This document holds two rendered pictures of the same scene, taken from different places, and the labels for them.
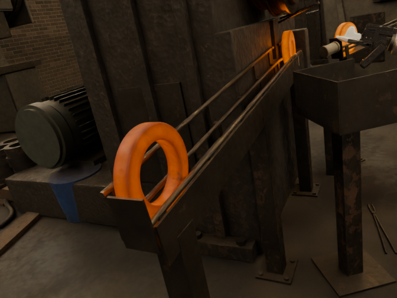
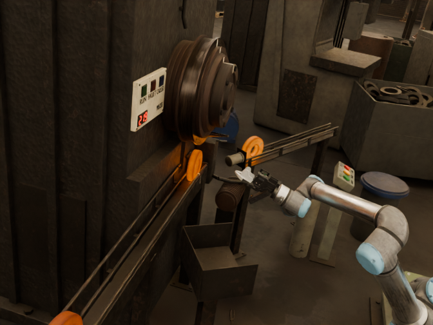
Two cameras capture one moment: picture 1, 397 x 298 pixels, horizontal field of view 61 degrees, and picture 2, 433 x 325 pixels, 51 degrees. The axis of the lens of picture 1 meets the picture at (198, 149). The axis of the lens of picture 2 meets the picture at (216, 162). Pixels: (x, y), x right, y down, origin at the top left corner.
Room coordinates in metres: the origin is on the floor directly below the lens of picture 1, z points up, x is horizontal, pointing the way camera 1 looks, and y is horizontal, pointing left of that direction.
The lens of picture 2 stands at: (-0.36, 0.02, 1.69)
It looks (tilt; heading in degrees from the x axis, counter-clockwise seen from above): 25 degrees down; 342
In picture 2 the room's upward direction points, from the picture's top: 8 degrees clockwise
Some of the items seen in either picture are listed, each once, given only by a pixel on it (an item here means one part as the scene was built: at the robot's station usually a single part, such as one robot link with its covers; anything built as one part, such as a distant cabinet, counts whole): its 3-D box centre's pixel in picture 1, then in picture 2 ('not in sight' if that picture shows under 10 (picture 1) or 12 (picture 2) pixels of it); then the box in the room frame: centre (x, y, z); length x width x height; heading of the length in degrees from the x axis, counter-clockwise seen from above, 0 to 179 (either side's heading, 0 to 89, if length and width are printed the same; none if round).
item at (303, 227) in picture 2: not in sight; (306, 218); (1.76, -1.29, 0.26); 0.12 x 0.12 x 0.52
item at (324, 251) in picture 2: not in sight; (334, 215); (1.72, -1.45, 0.31); 0.24 x 0.16 x 0.62; 149
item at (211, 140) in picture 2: (297, 54); (204, 159); (1.71, -0.58, 0.68); 0.11 x 0.08 x 0.24; 59
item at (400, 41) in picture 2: not in sight; (401, 64); (5.89, -4.84, 0.39); 1.03 x 0.83 x 0.78; 49
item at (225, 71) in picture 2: not in sight; (225, 95); (1.45, -0.56, 1.11); 0.28 x 0.06 x 0.28; 149
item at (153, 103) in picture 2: not in sight; (149, 98); (1.26, -0.21, 1.15); 0.26 x 0.02 x 0.18; 149
